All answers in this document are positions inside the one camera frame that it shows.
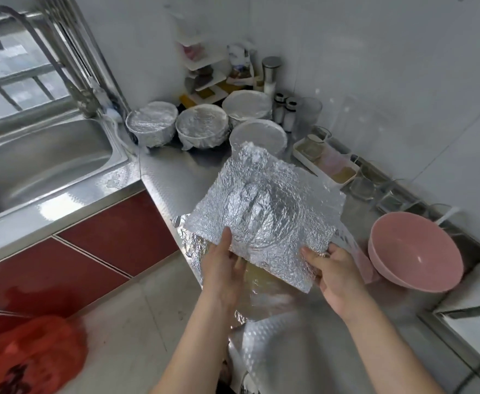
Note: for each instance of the person's right hand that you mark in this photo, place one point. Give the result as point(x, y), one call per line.
point(340, 279)

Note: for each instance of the person's left hand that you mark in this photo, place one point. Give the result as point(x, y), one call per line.
point(223, 275)

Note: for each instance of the yellow bowl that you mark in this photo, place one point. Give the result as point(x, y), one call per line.
point(260, 283)

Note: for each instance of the stack of aluminium foil sheets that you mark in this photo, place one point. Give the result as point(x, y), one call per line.
point(192, 246)

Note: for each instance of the foil-covered bowl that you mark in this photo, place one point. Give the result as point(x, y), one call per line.
point(258, 133)
point(151, 121)
point(201, 124)
point(260, 205)

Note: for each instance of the pink bowl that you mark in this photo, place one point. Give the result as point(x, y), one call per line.
point(416, 252)

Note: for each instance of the foil-wrapped bowl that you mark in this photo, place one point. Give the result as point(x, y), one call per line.
point(246, 104)

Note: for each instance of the person's right forearm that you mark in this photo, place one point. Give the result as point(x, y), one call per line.
point(396, 353)

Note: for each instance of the person's left forearm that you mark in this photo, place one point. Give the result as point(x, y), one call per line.
point(195, 357)

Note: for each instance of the white rectangular tray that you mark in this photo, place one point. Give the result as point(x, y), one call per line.
point(342, 172)

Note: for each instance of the pink translucent cup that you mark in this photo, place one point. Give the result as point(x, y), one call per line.
point(336, 162)

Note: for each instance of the red kitchen cabinet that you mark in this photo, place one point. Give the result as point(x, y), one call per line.
point(113, 238)

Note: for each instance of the white spoon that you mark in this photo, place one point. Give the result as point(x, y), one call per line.
point(447, 215)

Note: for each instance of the white shaker with black lid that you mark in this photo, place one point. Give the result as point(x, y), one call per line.
point(278, 110)
point(290, 119)

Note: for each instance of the white dish brush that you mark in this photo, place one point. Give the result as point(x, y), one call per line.
point(113, 115)

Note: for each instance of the tall white steel-capped bottle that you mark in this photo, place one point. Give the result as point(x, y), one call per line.
point(271, 71)

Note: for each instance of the red plastic bag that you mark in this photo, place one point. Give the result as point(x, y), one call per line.
point(31, 357)

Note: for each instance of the white corner shelf rack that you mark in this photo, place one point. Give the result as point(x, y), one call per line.
point(203, 65)

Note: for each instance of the colourful snack packet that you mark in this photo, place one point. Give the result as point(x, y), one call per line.
point(240, 63)

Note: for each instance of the stainless steel sink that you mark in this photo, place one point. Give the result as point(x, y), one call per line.
point(39, 164)

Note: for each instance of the steel faucet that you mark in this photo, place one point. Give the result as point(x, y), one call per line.
point(51, 57)

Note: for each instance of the metal window railing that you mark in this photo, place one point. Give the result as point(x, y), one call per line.
point(14, 82)

